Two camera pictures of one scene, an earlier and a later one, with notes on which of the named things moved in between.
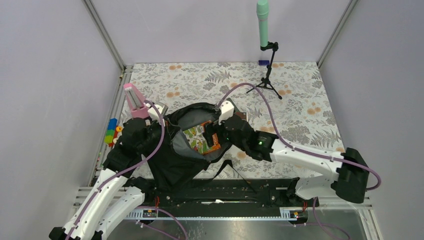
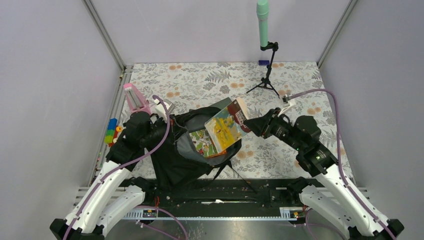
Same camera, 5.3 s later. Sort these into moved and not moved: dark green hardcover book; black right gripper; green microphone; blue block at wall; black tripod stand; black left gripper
Moved: black right gripper; dark green hardcover book
Not moved: black left gripper; black tripod stand; green microphone; blue block at wall
